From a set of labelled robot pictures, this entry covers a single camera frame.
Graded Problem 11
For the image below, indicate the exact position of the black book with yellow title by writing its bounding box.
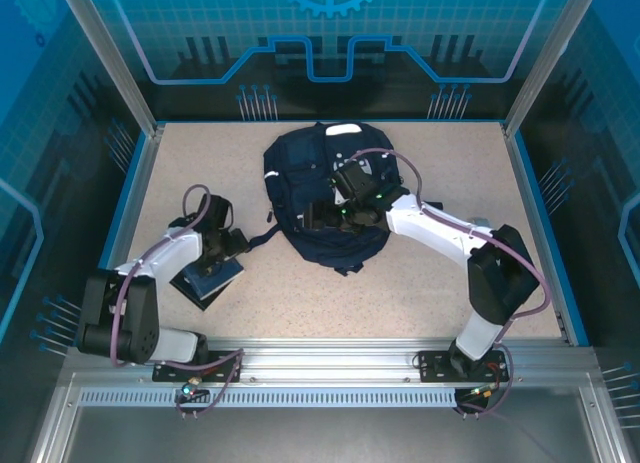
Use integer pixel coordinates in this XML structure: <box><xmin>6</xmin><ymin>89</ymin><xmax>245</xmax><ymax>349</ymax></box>
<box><xmin>168</xmin><ymin>255</ymin><xmax>247</xmax><ymax>313</ymax></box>

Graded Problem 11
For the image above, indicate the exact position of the navy blue backpack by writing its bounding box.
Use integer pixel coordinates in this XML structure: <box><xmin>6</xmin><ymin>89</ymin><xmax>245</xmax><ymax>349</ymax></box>
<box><xmin>248</xmin><ymin>121</ymin><xmax>445</xmax><ymax>278</ymax></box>

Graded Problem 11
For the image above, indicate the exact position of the small connector with green light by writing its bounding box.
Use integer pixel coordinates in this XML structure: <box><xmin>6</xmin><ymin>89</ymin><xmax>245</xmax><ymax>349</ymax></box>
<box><xmin>467</xmin><ymin>382</ymin><xmax>504</xmax><ymax>402</ymax></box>
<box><xmin>174</xmin><ymin>377</ymin><xmax>209</xmax><ymax>404</ymax></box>

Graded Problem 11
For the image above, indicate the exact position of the blue printed back panel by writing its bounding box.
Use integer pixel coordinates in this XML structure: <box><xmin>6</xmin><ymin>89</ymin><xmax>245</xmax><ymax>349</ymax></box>
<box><xmin>64</xmin><ymin>0</ymin><xmax>586</xmax><ymax>123</ymax></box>

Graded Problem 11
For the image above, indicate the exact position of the blue printed side panel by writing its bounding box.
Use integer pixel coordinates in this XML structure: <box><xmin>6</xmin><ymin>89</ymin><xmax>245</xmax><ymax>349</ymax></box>
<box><xmin>514</xmin><ymin>0</ymin><xmax>640</xmax><ymax>463</ymax></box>
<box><xmin>0</xmin><ymin>0</ymin><xmax>151</xmax><ymax>463</ymax></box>

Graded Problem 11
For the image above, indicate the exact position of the grey metal shelf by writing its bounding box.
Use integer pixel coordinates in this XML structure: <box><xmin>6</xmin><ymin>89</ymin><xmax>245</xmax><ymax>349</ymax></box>
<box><xmin>29</xmin><ymin>372</ymin><xmax>621</xmax><ymax>463</ymax></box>

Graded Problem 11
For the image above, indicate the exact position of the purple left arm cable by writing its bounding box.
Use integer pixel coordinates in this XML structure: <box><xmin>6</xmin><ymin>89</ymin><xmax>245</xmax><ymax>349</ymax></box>
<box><xmin>107</xmin><ymin>183</ymin><xmax>247</xmax><ymax>419</ymax></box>

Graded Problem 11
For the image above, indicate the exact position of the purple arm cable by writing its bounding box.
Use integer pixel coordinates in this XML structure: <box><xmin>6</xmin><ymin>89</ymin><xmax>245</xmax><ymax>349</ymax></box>
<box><xmin>107</xmin><ymin>183</ymin><xmax>247</xmax><ymax>419</ymax></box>
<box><xmin>347</xmin><ymin>148</ymin><xmax>549</xmax><ymax>419</ymax></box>

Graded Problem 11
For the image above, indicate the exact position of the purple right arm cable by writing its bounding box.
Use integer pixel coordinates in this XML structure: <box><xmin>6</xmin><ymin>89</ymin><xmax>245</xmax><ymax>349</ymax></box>
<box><xmin>347</xmin><ymin>148</ymin><xmax>549</xmax><ymax>419</ymax></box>

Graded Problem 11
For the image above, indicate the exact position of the aluminium table side rail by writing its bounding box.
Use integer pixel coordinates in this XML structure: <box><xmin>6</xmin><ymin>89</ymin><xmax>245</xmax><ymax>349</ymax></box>
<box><xmin>82</xmin><ymin>124</ymin><xmax>167</xmax><ymax>347</ymax></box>
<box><xmin>502</xmin><ymin>122</ymin><xmax>571</xmax><ymax>344</ymax></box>

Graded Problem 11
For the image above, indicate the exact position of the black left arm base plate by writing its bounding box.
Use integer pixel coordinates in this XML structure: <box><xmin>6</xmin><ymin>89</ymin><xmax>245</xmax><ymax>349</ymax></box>
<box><xmin>152</xmin><ymin>350</ymin><xmax>245</xmax><ymax>383</ymax></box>

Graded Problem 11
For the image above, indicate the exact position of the aluminium frame rail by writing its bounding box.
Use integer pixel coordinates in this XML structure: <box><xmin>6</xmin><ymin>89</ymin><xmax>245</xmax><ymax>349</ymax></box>
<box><xmin>64</xmin><ymin>336</ymin><xmax>596</xmax><ymax>387</ymax></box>

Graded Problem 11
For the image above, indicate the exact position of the slotted grey cable duct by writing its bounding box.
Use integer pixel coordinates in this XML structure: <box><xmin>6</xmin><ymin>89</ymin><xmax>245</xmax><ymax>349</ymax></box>
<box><xmin>77</xmin><ymin>388</ymin><xmax>459</xmax><ymax>409</ymax></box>

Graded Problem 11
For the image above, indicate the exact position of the aluminium frame post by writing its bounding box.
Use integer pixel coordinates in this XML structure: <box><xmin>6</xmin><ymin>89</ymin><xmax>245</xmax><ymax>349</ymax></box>
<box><xmin>502</xmin><ymin>0</ymin><xmax>601</xmax><ymax>138</ymax></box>
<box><xmin>54</xmin><ymin>0</ymin><xmax>166</xmax><ymax>138</ymax></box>

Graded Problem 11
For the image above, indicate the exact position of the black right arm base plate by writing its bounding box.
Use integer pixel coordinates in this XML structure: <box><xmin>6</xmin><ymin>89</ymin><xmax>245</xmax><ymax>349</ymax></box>
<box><xmin>417</xmin><ymin>350</ymin><xmax>511</xmax><ymax>383</ymax></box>

